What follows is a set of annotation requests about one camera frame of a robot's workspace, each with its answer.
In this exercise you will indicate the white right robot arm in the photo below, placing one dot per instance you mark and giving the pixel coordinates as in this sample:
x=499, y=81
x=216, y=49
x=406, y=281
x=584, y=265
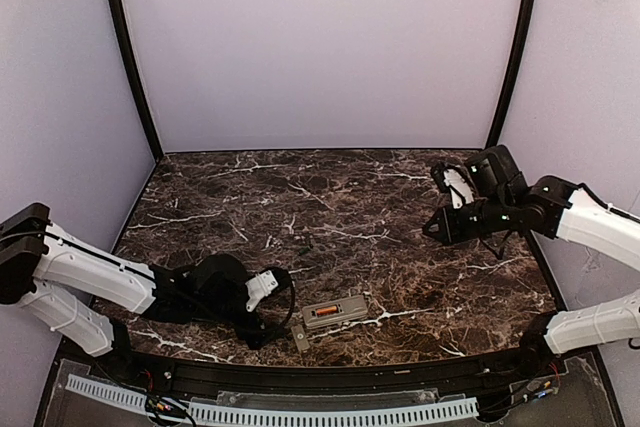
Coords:
x=489, y=194

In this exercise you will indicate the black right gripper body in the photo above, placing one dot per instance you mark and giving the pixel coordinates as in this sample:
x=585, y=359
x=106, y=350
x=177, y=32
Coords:
x=454, y=222

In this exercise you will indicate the left white cable duct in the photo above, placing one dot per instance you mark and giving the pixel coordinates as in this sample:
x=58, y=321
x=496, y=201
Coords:
x=108, y=394

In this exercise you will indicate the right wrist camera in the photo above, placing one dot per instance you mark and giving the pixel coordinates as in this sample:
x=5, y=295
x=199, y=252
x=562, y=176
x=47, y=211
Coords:
x=450, y=179

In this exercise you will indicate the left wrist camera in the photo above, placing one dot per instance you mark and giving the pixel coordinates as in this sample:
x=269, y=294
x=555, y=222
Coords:
x=259, y=287

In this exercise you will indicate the right black frame post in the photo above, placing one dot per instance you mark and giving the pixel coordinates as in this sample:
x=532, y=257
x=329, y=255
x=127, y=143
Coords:
x=521, y=31

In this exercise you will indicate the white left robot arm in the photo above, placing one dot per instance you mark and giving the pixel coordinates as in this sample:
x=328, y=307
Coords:
x=42, y=265

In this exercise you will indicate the white remote control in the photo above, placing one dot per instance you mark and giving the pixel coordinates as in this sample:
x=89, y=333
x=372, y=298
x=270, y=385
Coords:
x=351, y=308

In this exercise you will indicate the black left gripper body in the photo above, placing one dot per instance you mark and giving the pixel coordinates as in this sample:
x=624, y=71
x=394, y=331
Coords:
x=255, y=323

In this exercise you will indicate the black frame post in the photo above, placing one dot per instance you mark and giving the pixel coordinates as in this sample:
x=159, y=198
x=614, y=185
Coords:
x=521, y=31
x=134, y=79

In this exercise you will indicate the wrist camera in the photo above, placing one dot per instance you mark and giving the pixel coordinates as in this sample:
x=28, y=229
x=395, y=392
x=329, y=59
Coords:
x=450, y=179
x=259, y=287

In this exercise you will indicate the grey battery cover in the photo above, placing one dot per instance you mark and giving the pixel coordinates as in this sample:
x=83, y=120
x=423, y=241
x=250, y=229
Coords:
x=300, y=338

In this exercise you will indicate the black front rail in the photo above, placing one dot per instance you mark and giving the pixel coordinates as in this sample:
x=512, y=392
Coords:
x=477, y=374

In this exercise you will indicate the white cable duct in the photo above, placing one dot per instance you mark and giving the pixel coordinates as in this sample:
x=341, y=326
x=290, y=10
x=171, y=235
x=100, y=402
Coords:
x=418, y=415
x=108, y=394

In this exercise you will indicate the right white cable duct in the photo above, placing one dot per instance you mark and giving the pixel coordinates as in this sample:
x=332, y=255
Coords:
x=418, y=415

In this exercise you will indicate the left black frame post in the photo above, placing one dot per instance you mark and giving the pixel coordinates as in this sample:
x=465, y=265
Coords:
x=134, y=79

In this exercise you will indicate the orange battery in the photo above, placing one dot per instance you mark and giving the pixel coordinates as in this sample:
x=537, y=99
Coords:
x=331, y=310

